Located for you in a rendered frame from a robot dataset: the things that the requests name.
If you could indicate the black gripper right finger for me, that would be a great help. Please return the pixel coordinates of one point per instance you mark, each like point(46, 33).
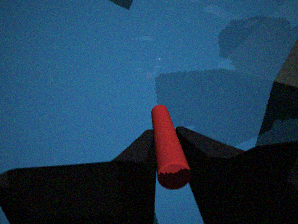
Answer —
point(233, 186)

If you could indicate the red peg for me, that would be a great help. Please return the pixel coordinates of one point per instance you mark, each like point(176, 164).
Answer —
point(173, 171)

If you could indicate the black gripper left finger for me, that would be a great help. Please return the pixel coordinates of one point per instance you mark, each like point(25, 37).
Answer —
point(121, 190)

